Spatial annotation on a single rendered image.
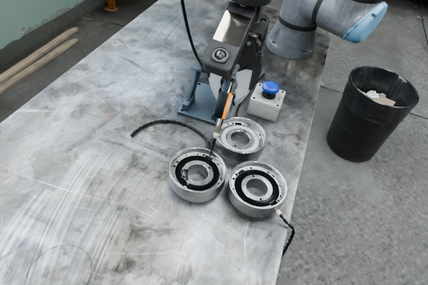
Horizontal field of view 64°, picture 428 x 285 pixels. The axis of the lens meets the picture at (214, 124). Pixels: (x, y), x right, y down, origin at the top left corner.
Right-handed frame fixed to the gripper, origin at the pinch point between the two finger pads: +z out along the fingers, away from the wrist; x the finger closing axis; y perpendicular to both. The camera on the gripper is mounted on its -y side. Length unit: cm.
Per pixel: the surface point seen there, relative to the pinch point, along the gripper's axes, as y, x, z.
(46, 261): -32.9, 16.0, 12.8
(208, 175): -10.0, -1.2, 10.1
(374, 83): 124, -54, 60
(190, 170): -9.1, 2.5, 11.7
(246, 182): -8.8, -8.1, 10.1
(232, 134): 2.7, -2.2, 10.7
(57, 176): -19.4, 24.3, 12.9
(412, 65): 226, -101, 95
